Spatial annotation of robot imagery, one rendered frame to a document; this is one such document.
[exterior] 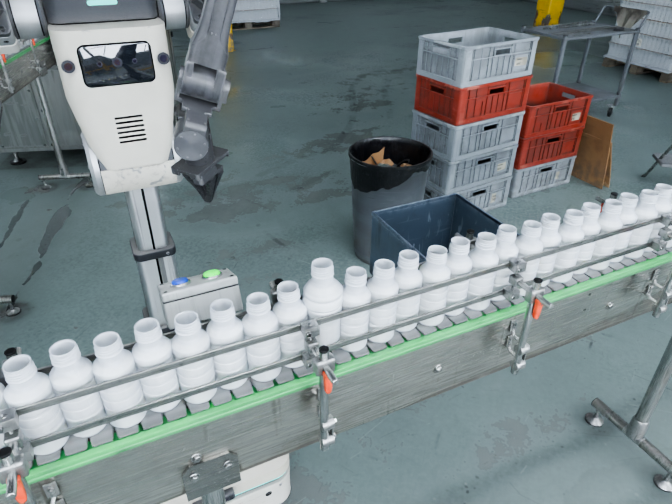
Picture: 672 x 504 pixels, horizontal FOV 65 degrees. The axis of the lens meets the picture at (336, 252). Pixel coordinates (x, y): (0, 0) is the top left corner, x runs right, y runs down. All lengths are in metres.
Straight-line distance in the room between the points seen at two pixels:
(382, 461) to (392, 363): 1.08
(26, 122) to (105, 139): 3.48
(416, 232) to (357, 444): 0.87
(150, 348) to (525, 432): 1.71
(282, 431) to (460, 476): 1.17
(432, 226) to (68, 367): 1.21
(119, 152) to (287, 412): 0.70
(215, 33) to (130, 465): 0.71
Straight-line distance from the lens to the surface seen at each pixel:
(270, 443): 1.04
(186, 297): 1.00
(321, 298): 0.89
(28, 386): 0.87
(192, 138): 0.93
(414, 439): 2.17
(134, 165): 1.33
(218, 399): 0.95
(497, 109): 3.48
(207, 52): 0.95
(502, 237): 1.11
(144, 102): 1.29
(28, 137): 4.81
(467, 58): 3.15
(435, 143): 3.40
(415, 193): 2.83
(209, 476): 1.04
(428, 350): 1.08
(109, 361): 0.86
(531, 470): 2.19
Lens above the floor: 1.69
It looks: 32 degrees down
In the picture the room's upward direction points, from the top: 1 degrees clockwise
